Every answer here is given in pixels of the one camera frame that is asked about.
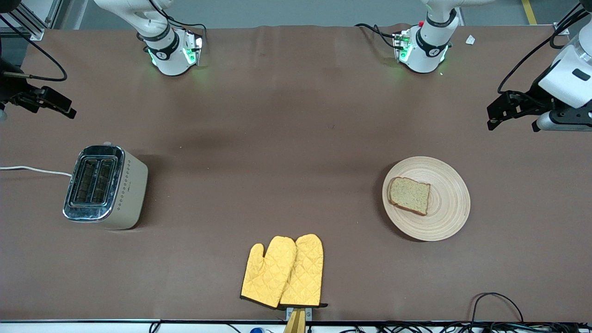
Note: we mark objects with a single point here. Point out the brown table cloth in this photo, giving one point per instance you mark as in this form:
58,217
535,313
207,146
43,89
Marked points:
296,138

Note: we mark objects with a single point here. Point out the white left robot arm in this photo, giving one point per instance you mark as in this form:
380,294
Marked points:
430,48

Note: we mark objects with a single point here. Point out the cream and chrome toaster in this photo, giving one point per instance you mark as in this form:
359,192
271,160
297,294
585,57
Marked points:
111,185

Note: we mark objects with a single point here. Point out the round wooden plate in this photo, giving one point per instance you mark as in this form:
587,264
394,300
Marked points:
446,203

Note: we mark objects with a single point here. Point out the yellow quilted oven mitt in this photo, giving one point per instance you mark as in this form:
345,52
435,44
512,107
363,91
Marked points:
268,273
305,273

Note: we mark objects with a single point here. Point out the white paper scrap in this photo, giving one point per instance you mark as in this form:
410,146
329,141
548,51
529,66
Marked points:
470,40

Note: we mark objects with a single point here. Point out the wooden post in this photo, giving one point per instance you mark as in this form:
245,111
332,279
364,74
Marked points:
296,323

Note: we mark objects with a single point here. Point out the yellow floor tape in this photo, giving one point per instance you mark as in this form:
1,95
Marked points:
529,12

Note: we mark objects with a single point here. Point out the grey metal bracket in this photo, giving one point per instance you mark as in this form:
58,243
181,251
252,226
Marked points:
308,313

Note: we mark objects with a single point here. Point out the aluminium frame profile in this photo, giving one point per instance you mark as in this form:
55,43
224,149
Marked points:
565,25
27,21

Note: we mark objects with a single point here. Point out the brown bread slice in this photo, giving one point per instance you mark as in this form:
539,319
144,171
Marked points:
409,195

